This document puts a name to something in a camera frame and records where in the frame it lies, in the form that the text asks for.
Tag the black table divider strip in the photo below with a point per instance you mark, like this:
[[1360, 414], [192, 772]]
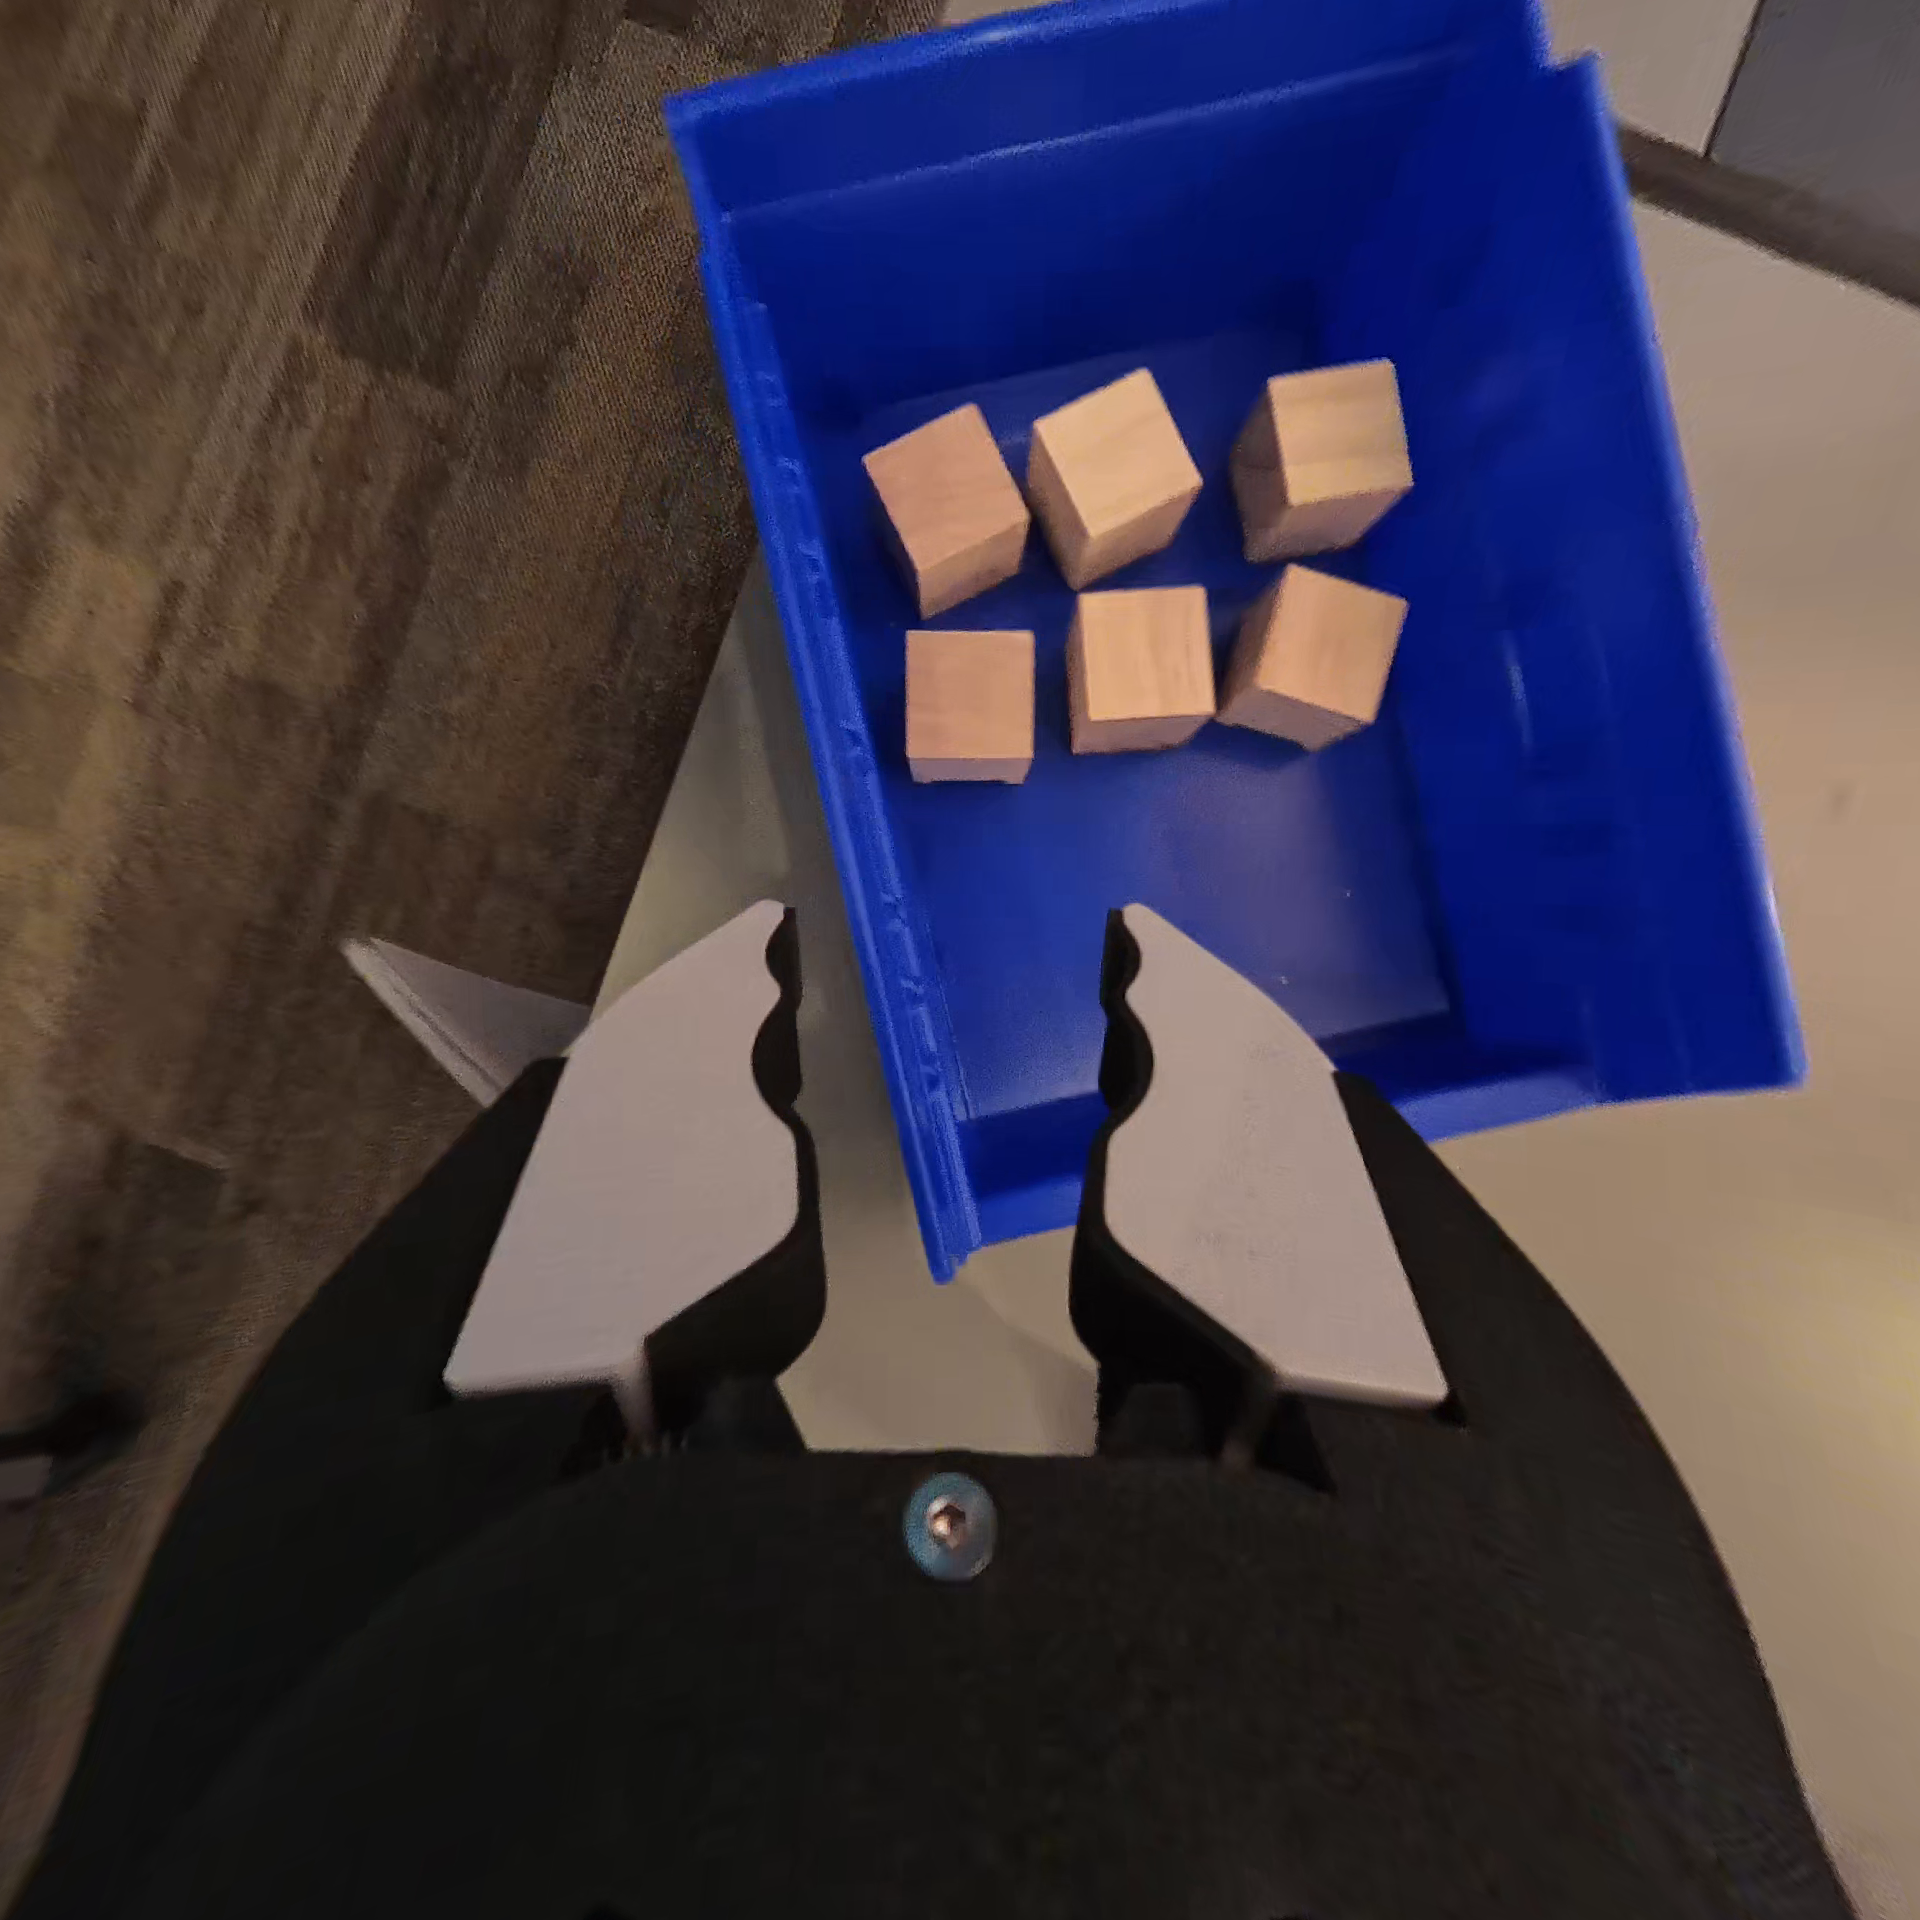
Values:
[[1771, 210]]

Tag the group of wooden cubes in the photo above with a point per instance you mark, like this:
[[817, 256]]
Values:
[[1119, 480]]

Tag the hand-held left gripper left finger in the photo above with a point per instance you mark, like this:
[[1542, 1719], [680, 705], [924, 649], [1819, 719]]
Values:
[[631, 1184]]

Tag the blue plastic bin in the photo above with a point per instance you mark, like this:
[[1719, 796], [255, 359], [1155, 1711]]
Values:
[[1200, 901]]

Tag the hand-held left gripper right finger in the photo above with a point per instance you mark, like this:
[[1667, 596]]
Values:
[[1261, 1201]]

